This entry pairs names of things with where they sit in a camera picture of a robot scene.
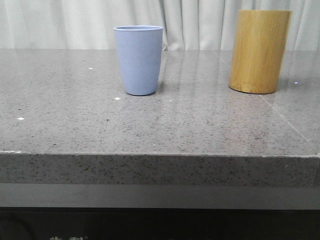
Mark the blue plastic cup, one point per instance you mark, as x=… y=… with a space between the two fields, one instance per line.
x=139 y=53

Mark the bamboo wooden cup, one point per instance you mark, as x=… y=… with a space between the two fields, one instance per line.
x=258 y=50

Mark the grey pleated curtain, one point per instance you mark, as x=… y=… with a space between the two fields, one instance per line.
x=187 y=24

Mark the dark cabinet under counter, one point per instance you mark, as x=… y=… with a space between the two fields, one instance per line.
x=157 y=212

